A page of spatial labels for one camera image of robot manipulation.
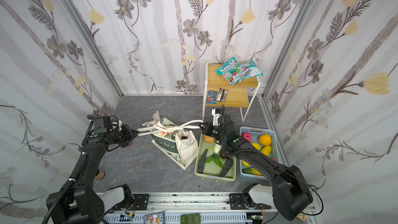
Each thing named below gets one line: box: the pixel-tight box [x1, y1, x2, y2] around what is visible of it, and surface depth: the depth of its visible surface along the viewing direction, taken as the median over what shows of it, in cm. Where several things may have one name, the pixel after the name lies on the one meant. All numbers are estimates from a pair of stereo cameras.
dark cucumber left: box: [197, 146, 210, 174], surface depth 86 cm
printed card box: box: [143, 211, 165, 224], surface depth 70 cm
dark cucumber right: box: [218, 158, 234, 177], surface depth 83 cm
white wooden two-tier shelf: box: [202, 60, 261, 122], surface depth 88 cm
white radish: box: [212, 143, 222, 154], surface depth 90 cm
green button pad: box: [180, 213, 202, 224], surface depth 69 cm
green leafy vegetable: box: [205, 152, 224, 169], surface depth 88 cm
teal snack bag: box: [215, 57, 251, 86], surface depth 83 cm
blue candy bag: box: [205, 90, 218, 105], surface depth 97 cm
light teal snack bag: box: [244, 60, 264, 77], surface depth 84 cm
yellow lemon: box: [258, 134, 273, 146], surface depth 92 cm
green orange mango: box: [242, 167, 263, 176], surface depth 82 cm
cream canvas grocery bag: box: [136, 110, 205, 171], surface depth 83 cm
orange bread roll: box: [203, 134, 216, 144], surface depth 94 cm
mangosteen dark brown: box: [219, 150, 229, 160], surface depth 87 cm
